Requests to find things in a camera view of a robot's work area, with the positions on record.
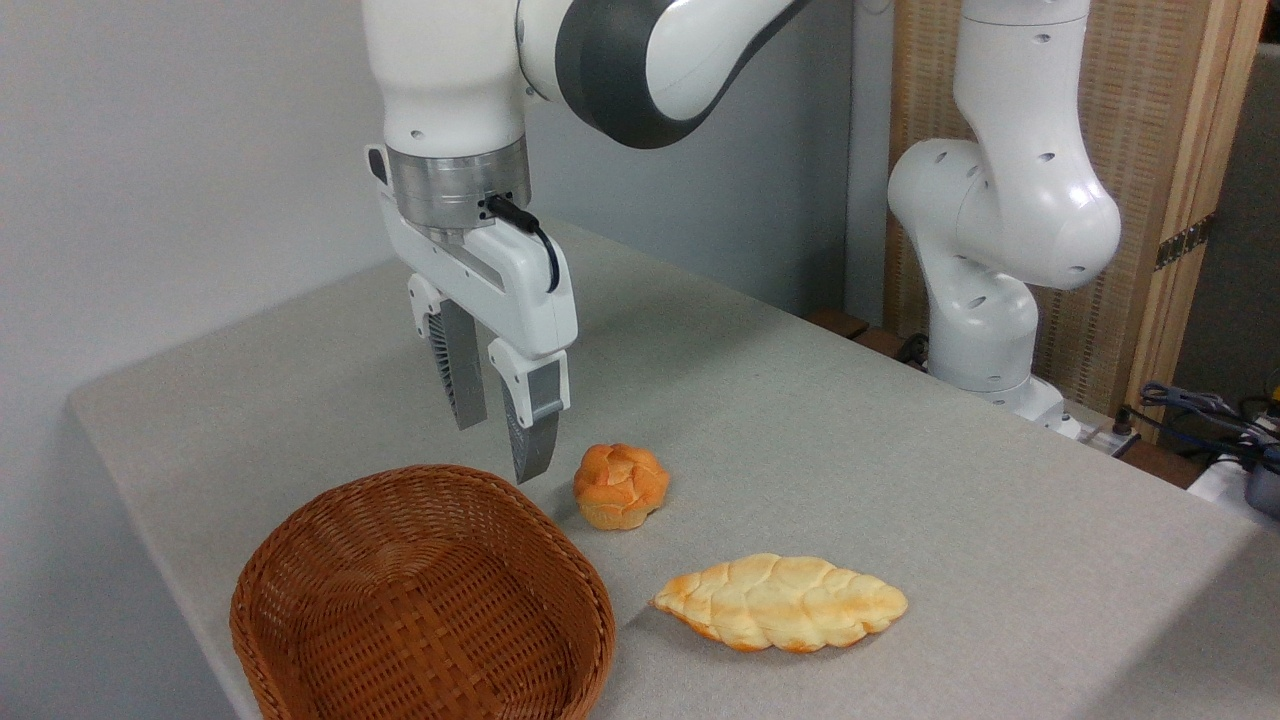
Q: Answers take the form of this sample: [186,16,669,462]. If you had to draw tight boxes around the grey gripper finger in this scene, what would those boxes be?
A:
[487,338,572,486]
[407,273,489,432]

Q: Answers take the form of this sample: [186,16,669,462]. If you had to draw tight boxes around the small round braided bread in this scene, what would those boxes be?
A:
[573,443,671,531]

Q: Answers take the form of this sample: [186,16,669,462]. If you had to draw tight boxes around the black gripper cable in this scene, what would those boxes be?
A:
[484,194,562,295]

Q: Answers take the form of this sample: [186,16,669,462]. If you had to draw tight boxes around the wooden rattan folding screen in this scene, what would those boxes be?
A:
[884,0,1269,446]

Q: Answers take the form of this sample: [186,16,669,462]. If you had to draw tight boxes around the brown woven wicker basket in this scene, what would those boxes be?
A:
[229,464,617,720]

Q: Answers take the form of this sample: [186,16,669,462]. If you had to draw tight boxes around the long braided bread loaf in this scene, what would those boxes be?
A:
[652,553,910,655]

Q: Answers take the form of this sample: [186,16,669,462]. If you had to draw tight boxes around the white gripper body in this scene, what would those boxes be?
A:
[364,144,580,363]

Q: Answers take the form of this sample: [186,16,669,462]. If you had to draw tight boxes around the black metal screen hinge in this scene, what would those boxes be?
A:
[1155,213,1216,271]

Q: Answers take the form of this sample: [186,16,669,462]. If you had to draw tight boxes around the grey tablecloth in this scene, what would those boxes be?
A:
[68,218,1280,720]

